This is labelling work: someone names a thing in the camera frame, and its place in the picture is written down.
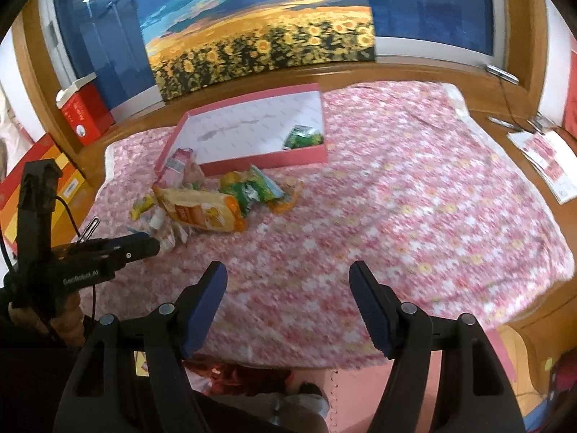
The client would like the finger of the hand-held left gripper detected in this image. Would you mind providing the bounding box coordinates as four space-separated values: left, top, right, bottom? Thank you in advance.
17 160 62 263
106 233 162 266

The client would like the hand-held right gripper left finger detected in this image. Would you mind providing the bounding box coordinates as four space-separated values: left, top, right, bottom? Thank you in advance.
54 261 228 433

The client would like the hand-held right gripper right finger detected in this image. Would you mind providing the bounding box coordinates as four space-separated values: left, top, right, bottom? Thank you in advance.
348 260 526 433

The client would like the small yellow snack packet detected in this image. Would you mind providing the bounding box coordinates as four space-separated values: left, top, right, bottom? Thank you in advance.
130 195 157 221

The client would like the orange yellow snack bag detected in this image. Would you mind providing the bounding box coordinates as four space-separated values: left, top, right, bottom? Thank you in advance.
153 185 248 234

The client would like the pink white snack pouch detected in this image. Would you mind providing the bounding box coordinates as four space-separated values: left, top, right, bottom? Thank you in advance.
160 148 206 190

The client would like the green white snack packet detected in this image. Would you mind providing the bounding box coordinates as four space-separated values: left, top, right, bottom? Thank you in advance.
219 171 262 216

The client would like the shallow pink cardboard box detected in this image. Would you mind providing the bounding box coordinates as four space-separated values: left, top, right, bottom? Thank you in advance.
154 82 329 178

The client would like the person's left hand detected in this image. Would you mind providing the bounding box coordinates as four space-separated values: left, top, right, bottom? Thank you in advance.
9 289 87 349

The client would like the clear white snack packet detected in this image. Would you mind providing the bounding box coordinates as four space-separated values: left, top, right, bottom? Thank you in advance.
135 207 192 250

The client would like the orange striped carton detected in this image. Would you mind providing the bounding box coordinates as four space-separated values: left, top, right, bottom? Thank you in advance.
0 133 79 246

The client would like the white printed carton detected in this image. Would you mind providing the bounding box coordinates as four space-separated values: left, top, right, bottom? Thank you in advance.
0 83 36 181

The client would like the red patterned cloth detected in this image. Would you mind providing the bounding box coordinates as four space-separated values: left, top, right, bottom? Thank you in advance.
187 358 291 395

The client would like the red and white carton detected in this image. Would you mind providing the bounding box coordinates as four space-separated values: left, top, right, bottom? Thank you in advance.
55 72 115 147

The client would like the pink foam floor mat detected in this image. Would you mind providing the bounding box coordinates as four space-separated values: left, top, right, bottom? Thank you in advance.
189 355 456 433

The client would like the pink floral blanket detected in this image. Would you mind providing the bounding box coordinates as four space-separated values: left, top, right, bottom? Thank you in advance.
85 80 575 371

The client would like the grey slipper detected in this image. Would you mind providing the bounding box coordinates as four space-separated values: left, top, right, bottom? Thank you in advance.
270 381 331 421

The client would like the clear orange snack packet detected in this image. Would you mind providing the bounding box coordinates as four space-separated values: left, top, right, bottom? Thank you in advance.
269 180 305 214

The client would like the green teal snack packet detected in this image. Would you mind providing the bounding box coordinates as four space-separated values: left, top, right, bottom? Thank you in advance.
248 165 287 204

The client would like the blue window pane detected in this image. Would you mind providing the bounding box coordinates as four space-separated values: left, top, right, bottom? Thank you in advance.
361 0 495 61
51 0 158 110

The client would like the dark green snack packet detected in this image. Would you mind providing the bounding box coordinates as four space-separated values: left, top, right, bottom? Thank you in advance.
283 124 325 150

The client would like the printed booklet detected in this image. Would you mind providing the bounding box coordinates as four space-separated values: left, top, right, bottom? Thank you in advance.
506 128 577 205

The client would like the sunflower field painting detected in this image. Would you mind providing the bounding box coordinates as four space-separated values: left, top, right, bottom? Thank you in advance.
131 0 377 102

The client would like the silver flat device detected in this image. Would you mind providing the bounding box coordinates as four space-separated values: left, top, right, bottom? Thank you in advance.
485 64 519 84

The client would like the metal wire clip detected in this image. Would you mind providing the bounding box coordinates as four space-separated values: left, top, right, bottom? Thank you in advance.
76 217 101 244

